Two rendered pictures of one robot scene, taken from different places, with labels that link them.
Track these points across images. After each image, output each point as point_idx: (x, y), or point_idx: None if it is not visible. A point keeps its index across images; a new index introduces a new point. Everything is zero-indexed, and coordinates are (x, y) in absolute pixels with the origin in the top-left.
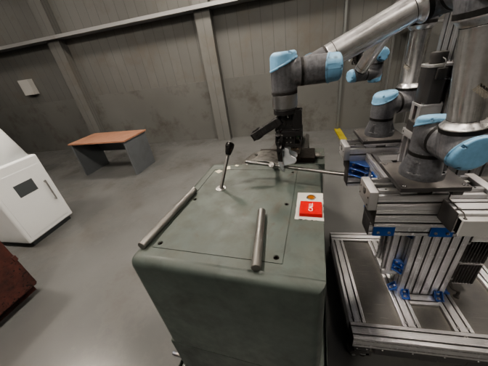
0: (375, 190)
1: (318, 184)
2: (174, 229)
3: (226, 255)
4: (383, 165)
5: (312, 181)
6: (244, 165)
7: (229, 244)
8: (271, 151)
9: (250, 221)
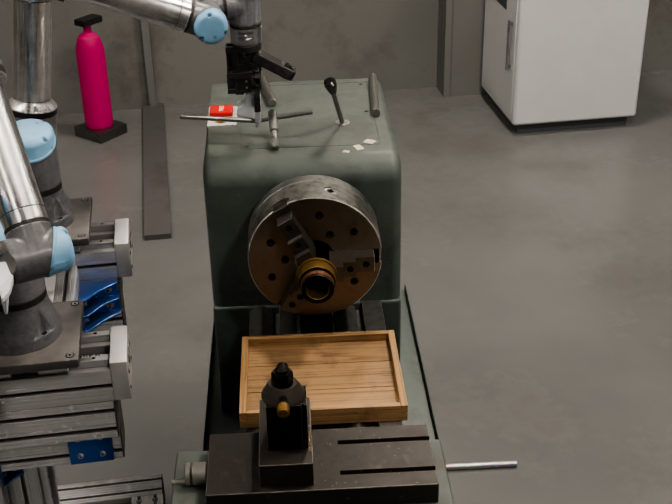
0: (118, 221)
1: (211, 134)
2: (358, 91)
3: (290, 85)
4: (88, 231)
5: (218, 137)
6: (332, 152)
7: (293, 89)
8: (300, 196)
9: (281, 101)
